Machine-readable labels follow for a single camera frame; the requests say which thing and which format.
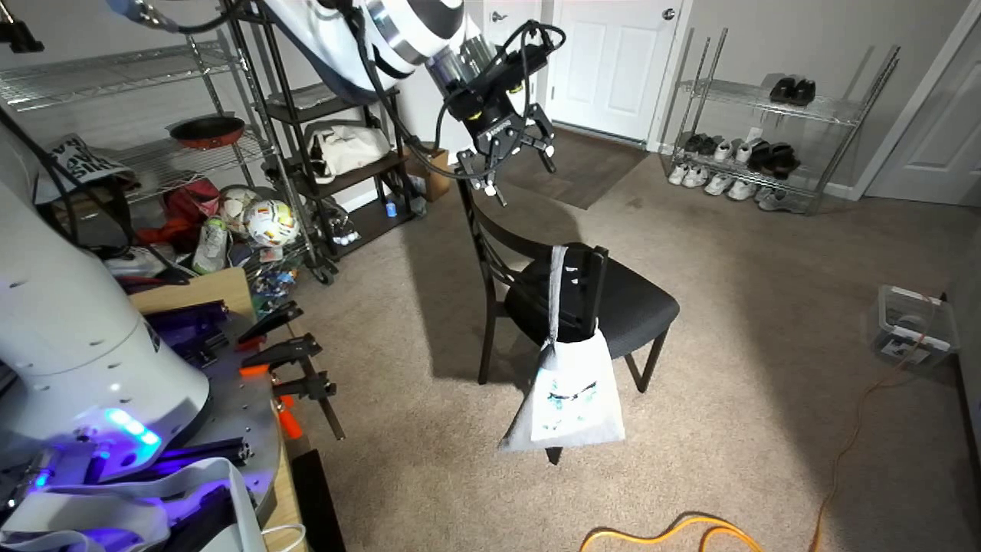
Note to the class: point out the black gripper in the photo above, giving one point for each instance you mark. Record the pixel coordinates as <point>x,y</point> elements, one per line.
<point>496,109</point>

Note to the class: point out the grey tote bag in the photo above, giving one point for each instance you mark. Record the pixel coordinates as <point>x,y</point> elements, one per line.
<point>573,392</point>

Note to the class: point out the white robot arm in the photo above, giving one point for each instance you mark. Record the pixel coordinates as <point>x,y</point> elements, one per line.
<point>72,337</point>

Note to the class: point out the black metal dining chair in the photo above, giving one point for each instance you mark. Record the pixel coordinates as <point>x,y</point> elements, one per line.
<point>634,301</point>

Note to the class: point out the red bag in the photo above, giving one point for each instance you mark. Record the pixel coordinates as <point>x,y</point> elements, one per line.
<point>187,204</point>

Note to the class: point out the brown door mat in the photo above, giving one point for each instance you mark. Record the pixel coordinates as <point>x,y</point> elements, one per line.
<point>593,164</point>

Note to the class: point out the white entry door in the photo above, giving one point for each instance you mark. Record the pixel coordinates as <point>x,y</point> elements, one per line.
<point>615,61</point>

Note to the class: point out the white shoe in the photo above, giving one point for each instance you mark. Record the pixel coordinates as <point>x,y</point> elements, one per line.
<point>677,175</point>
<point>698,180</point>
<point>720,185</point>
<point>744,189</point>

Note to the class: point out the white folded item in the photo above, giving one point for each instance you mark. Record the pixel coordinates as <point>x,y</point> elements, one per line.
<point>349,150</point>

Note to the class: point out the dark sneaker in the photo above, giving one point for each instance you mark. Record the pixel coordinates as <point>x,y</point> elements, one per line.
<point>700,145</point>

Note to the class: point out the black metal rack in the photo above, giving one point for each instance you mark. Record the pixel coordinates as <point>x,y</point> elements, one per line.
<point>309,103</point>

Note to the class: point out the white sneaker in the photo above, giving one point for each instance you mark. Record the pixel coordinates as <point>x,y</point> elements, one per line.
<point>737,147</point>

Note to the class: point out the colourful soccer ball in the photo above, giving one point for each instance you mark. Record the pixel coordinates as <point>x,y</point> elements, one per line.
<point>271,222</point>

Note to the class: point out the black bulky sneaker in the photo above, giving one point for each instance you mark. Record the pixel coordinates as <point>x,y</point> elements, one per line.
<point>775,159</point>

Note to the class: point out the grey shoe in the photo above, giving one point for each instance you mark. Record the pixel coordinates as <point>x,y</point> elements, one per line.
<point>775,198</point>

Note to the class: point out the colourful toy pile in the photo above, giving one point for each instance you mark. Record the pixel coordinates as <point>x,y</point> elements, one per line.
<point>273,283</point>

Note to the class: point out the black shoe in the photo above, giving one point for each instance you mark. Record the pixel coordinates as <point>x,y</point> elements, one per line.
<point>805,92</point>
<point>783,89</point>

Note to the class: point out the black orange bar clamp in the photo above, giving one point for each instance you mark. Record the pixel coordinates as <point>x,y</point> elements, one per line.
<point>280,354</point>
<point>309,392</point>

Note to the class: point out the dark red bowl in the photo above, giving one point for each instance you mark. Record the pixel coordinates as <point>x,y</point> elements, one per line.
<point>207,132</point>

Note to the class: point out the white green bottle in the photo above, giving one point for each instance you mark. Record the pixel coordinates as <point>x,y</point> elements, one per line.
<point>214,246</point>

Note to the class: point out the brown cardboard box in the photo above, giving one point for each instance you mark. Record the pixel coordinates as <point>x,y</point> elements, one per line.
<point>204,291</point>

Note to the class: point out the purple plastic part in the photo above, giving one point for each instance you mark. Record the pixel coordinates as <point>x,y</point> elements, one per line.
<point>187,326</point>

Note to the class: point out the black white printed plate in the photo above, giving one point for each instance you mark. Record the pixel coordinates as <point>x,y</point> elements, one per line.
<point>86,159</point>

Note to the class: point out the white panel interior door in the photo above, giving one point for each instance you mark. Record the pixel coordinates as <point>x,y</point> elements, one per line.
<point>938,142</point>

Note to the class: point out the clear plastic storage box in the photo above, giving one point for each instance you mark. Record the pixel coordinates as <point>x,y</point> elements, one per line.
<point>915,326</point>

